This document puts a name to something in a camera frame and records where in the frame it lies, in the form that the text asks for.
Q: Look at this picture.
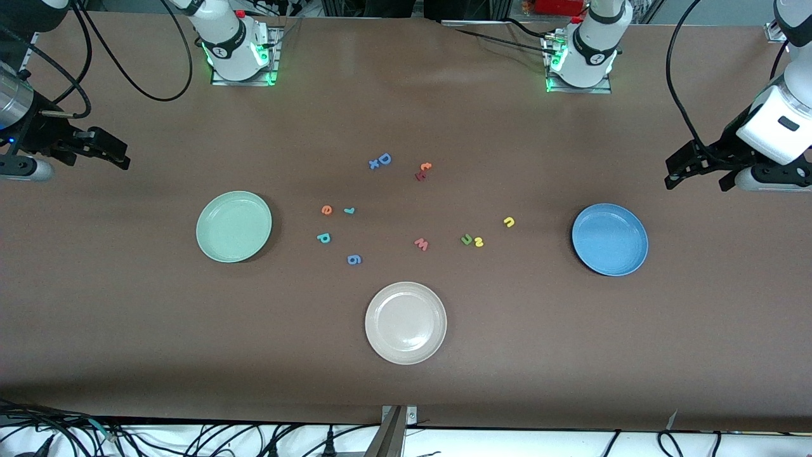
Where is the black connector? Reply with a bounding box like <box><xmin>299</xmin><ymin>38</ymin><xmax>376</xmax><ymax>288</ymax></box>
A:
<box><xmin>13</xmin><ymin>435</ymin><xmax>55</xmax><ymax>457</ymax></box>

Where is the brown table cover sheet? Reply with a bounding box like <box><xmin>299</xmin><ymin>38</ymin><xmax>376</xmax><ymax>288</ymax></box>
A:
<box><xmin>0</xmin><ymin>11</ymin><xmax>812</xmax><ymax>432</ymax></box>

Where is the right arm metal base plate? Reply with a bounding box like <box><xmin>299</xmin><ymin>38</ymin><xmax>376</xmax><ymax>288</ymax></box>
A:
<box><xmin>211</xmin><ymin>25</ymin><xmax>280</xmax><ymax>86</ymax></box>

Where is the red box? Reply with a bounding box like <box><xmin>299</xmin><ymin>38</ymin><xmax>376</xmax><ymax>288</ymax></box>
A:
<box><xmin>535</xmin><ymin>0</ymin><xmax>586</xmax><ymax>17</ymax></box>

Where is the beige plate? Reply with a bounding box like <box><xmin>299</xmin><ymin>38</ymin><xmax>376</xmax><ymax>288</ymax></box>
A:
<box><xmin>365</xmin><ymin>282</ymin><xmax>448</xmax><ymax>366</ymax></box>

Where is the light green plate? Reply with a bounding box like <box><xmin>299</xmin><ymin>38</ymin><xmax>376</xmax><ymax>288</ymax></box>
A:
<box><xmin>196</xmin><ymin>191</ymin><xmax>273</xmax><ymax>263</ymax></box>

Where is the metal clamp plate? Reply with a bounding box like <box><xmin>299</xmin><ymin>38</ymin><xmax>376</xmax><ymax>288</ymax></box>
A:
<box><xmin>381</xmin><ymin>405</ymin><xmax>418</xmax><ymax>427</ymax></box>

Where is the blue plate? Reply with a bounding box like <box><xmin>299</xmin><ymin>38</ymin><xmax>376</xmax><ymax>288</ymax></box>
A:
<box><xmin>572</xmin><ymin>203</ymin><xmax>649</xmax><ymax>277</ymax></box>

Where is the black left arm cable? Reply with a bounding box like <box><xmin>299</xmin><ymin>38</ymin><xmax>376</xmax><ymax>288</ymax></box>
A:
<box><xmin>665</xmin><ymin>0</ymin><xmax>790</xmax><ymax>153</ymax></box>

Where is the teal cable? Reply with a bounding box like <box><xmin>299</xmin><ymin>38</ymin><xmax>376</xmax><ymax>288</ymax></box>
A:
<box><xmin>86</xmin><ymin>418</ymin><xmax>121</xmax><ymax>443</ymax></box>

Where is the aluminium beam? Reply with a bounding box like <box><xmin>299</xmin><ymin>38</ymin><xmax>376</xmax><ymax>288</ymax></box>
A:
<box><xmin>362</xmin><ymin>406</ymin><xmax>407</xmax><ymax>457</ymax></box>

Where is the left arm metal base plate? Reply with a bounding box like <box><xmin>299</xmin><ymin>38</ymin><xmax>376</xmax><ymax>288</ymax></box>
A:
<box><xmin>546</xmin><ymin>32</ymin><xmax>613</xmax><ymax>95</ymax></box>

